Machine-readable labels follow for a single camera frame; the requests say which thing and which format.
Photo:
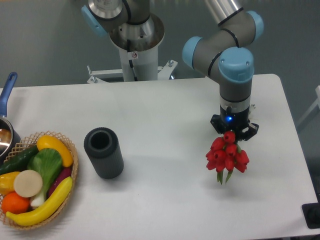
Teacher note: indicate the green bok choy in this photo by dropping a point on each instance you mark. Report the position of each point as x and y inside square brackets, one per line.
[48, 163]

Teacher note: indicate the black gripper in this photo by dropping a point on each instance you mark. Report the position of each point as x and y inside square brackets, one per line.
[235, 121]

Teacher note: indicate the dark grey ribbed vase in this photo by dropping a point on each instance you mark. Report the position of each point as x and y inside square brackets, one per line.
[103, 149]

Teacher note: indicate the blue handled saucepan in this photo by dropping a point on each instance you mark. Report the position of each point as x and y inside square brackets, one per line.
[8, 136]

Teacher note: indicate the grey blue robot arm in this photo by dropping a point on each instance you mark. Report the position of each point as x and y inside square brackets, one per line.
[224, 58]

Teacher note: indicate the black device at table edge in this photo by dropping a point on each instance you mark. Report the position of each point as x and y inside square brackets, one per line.
[311, 212]

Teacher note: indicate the red tulip bouquet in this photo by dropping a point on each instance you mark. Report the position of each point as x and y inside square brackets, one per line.
[226, 154]

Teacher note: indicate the woven wicker basket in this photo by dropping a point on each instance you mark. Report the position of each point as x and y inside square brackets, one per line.
[30, 141]

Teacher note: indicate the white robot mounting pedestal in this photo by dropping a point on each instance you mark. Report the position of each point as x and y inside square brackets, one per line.
[138, 51]

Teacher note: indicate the yellow banana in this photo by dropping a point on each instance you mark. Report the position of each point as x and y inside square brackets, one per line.
[48, 208]

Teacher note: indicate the beige round radish slice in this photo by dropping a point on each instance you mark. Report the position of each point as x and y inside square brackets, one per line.
[28, 183]

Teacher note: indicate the yellow bell pepper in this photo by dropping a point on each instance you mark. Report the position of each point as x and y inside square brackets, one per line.
[7, 182]

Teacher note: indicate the orange fruit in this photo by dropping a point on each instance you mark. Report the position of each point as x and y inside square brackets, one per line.
[15, 204]

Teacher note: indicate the yellow squash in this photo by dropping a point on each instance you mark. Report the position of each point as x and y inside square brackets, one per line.
[51, 142]

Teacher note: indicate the green cucumber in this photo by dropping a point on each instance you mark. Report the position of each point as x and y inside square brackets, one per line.
[19, 161]

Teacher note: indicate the white frame at right edge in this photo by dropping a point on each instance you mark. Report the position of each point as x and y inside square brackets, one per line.
[310, 113]

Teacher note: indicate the purple sweet potato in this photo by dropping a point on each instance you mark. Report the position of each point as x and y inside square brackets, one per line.
[65, 172]

